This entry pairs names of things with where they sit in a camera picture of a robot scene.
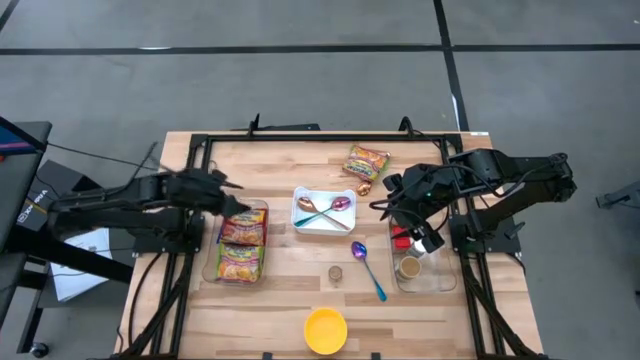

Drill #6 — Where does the dark laptop screen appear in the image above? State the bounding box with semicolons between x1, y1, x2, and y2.
0;117;49;156

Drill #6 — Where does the iridescent purple spoon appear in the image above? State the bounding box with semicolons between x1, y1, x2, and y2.
350;241;389;303

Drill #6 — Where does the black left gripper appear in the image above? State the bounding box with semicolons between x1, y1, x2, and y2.
184;167;253;219

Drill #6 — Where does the black aluminium table frame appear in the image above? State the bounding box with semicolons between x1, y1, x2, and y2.
107;130;551;360

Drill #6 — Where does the pink spoon teal handle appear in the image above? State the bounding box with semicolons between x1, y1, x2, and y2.
293;195;353;229

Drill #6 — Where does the short yellow cable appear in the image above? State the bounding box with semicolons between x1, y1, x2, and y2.
27;198;64;226

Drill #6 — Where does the white paper sheet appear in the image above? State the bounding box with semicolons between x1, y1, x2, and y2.
49;227;114;303

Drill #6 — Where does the thin black floor cable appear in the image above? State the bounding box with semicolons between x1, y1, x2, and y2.
47;142;161;174

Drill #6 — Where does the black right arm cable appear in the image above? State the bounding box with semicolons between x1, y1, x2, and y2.
368;164;501;226

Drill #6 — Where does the round paper cup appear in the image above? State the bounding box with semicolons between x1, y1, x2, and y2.
397;254;424;281

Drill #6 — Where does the thick black floor cable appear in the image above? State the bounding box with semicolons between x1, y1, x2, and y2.
127;252;164;346

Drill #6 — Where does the red instant noodle packet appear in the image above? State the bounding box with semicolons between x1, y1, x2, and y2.
218;208;269;246

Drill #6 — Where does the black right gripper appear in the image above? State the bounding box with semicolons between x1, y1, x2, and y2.
398;163;455;254

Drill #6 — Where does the red small block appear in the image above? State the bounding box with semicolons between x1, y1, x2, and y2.
390;225;414;251

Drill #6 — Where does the white rectangular tray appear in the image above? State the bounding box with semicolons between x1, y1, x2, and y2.
290;186;358;237

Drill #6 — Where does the black equipment box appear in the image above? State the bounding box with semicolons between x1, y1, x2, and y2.
17;159;101;234

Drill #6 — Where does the clear plastic container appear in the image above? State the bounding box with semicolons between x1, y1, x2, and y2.
201;197;271;287
387;204;458;295

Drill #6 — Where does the yellow plastic bowl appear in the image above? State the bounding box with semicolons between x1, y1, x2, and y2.
303;307;349;356

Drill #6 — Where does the black flat bar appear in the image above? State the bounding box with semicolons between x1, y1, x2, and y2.
229;122;321;133

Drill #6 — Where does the black side desk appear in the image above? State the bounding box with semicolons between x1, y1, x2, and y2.
0;117;134;354

